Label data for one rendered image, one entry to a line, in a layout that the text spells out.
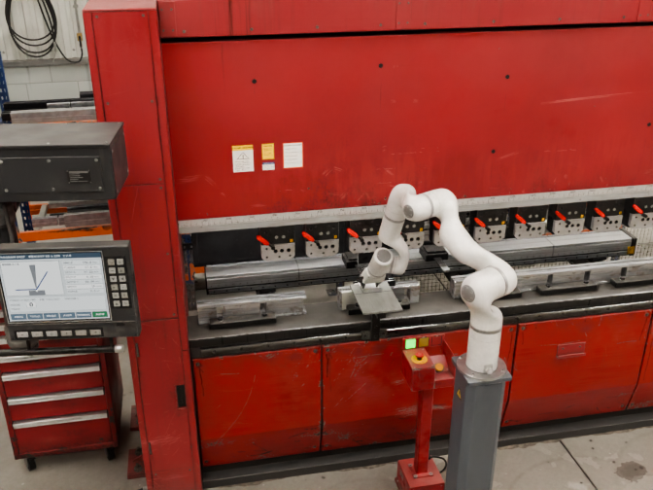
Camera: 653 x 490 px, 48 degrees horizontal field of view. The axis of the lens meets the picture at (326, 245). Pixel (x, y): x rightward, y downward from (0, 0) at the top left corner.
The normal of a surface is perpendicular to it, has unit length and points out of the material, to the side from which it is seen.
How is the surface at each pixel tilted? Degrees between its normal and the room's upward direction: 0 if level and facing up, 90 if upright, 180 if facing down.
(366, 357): 90
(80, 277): 90
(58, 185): 90
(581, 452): 0
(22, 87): 90
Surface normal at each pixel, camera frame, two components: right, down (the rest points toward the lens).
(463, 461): -0.54, 0.37
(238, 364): 0.19, 0.43
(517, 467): 0.00, -0.90
